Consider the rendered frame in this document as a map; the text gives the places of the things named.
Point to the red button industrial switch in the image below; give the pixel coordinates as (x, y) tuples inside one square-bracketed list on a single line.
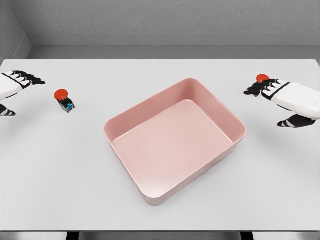
[(262, 78), (65, 100)]

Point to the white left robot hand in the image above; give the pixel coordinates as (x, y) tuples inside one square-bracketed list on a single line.
[(8, 86)]

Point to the pink rectangular plastic basket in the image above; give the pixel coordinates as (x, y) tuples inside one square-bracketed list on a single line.
[(175, 140)]

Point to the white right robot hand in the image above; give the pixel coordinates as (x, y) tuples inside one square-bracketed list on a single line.
[(296, 100)]

